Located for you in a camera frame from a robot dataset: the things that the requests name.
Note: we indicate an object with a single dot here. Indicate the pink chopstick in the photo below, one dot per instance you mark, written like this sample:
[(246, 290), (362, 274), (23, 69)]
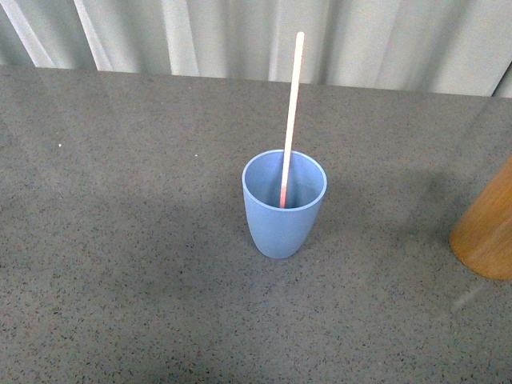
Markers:
[(293, 101)]

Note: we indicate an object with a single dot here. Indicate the blue plastic cup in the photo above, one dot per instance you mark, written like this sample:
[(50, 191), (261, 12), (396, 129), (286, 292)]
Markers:
[(278, 232)]

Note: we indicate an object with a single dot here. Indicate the wooden cylindrical chopstick holder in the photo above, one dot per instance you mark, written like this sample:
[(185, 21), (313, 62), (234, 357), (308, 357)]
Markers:
[(481, 239)]

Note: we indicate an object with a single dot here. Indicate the white pleated curtain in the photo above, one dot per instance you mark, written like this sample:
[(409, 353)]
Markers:
[(454, 47)]

